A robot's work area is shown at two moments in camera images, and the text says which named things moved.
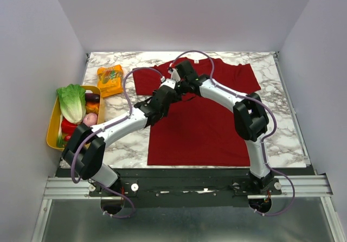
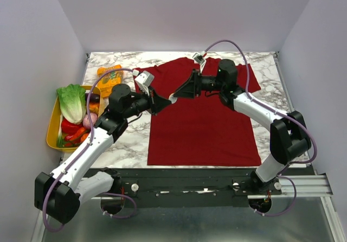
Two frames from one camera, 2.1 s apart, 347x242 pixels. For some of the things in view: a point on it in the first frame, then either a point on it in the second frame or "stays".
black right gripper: x=183 y=85 → x=196 y=83
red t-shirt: x=201 y=131 stays
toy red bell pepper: x=68 y=128 stays
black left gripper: x=166 y=111 → x=156 y=103
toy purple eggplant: x=92 y=97 stays
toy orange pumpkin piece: x=92 y=107 stays
